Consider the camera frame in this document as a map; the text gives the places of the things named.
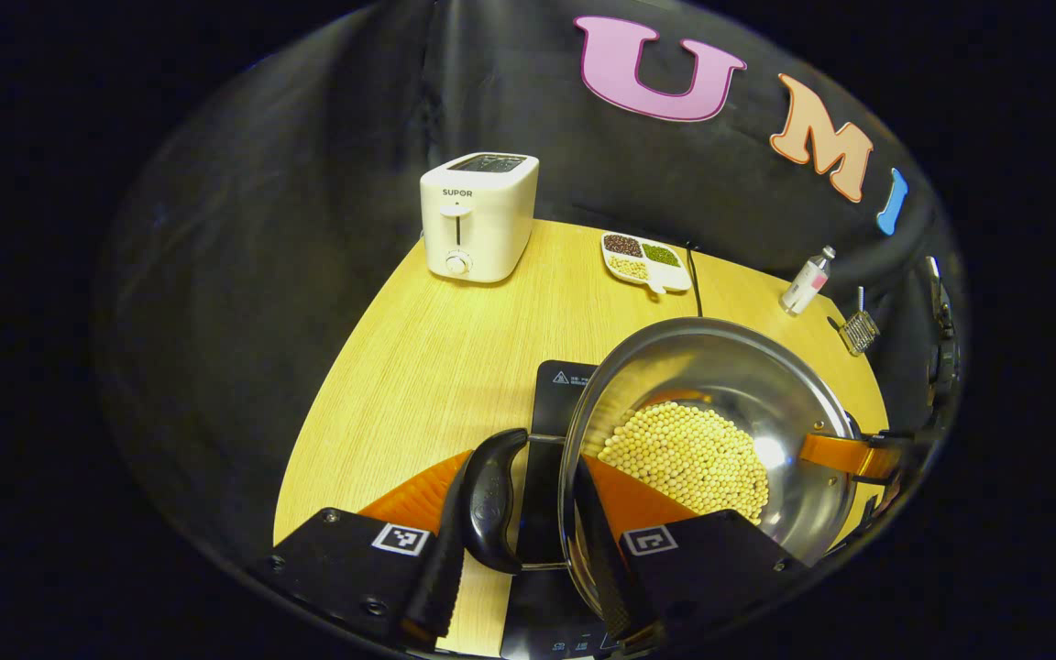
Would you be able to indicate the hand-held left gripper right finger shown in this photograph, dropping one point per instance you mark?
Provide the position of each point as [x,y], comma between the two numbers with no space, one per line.
[606,568]

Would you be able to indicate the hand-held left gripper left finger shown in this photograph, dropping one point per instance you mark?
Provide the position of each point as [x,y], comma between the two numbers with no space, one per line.
[445,587]

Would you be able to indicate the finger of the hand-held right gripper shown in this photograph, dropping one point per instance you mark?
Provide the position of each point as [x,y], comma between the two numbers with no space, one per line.
[840,454]

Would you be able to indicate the pile of soybeans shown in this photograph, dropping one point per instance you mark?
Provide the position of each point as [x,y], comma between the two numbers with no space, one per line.
[684,458]

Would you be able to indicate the stainless steel pot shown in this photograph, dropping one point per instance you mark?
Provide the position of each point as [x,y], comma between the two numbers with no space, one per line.
[720,357]

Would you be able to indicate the black induction cooktop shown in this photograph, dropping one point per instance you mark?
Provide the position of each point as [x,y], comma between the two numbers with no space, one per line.
[557,394]

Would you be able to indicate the clear bottle with pink label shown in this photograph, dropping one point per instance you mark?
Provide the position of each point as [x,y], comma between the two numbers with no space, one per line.
[806,286]

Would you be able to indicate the white divided bean dish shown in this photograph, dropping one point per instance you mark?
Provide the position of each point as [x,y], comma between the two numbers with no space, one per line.
[645,261]

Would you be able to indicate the white toaster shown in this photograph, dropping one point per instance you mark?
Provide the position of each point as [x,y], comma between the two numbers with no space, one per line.
[478,220]

